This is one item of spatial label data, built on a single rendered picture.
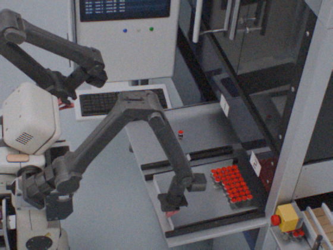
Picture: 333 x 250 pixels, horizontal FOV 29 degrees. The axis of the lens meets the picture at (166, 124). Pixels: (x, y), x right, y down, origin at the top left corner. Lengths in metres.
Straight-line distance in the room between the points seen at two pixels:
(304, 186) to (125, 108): 0.81
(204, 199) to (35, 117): 0.78
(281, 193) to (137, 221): 1.35
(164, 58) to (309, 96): 1.17
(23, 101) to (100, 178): 1.63
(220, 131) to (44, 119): 0.93
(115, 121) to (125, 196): 1.75
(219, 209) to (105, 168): 1.40
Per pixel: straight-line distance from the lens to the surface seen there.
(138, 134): 2.73
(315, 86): 1.99
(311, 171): 2.32
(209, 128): 2.78
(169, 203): 2.33
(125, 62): 3.02
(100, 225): 3.51
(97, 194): 3.64
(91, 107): 2.94
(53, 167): 2.11
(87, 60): 2.29
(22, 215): 2.45
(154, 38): 2.95
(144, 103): 1.90
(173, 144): 2.07
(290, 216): 2.34
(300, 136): 2.14
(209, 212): 2.48
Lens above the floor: 2.84
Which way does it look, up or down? 45 degrees down
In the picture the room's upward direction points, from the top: 5 degrees clockwise
